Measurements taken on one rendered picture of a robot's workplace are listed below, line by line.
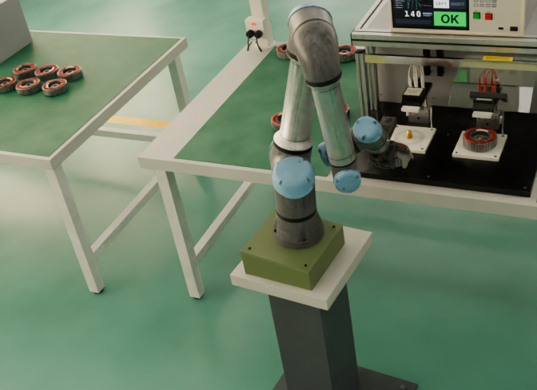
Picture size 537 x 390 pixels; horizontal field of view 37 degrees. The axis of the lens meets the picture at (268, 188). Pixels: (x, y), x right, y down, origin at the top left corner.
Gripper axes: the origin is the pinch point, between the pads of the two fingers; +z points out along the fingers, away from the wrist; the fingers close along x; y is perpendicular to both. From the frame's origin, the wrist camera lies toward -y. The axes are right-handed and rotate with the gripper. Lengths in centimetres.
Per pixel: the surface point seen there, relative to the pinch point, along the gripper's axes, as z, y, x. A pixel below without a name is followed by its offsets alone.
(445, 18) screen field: -3.5, -46.0, 9.7
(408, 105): 12.5, -20.9, -1.1
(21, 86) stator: 30, -19, -182
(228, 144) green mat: 14, 0, -66
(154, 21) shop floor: 250, -145, -270
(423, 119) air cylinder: 24.9, -20.0, 2.2
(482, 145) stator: 10.6, -9.0, 25.9
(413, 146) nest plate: 13.6, -6.7, 3.0
